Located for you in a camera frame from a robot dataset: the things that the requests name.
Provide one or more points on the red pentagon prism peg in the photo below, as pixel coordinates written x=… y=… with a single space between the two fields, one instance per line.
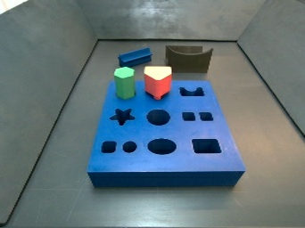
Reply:
x=158 y=80

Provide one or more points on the blue star prism peg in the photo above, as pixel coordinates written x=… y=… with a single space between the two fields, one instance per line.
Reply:
x=135 y=57

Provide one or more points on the green hexagonal prism peg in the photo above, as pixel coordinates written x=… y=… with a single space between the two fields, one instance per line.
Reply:
x=124 y=82

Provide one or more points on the blue shape sorter block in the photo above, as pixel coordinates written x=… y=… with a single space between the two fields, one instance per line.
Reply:
x=168 y=142

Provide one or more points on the black curved fixture stand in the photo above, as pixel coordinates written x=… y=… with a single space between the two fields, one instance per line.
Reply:
x=187 y=58

